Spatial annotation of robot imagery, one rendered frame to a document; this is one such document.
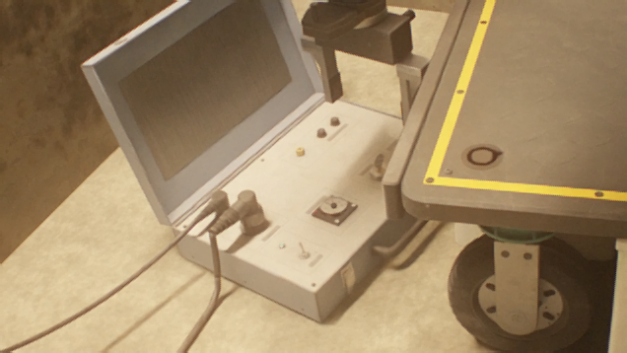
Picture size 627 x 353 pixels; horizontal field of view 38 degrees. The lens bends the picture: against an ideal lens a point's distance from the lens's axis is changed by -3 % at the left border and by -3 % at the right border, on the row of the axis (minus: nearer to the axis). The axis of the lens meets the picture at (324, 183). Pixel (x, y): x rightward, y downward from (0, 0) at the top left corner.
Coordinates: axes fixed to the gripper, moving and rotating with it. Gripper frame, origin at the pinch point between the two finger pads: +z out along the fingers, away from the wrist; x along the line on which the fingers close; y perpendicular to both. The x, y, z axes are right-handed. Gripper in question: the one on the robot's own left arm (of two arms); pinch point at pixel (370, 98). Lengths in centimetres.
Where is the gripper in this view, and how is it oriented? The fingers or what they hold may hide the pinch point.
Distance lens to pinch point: 129.7
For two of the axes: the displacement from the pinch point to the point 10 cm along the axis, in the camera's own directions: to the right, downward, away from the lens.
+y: 6.0, -5.6, 5.7
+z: 1.4, 7.8, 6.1
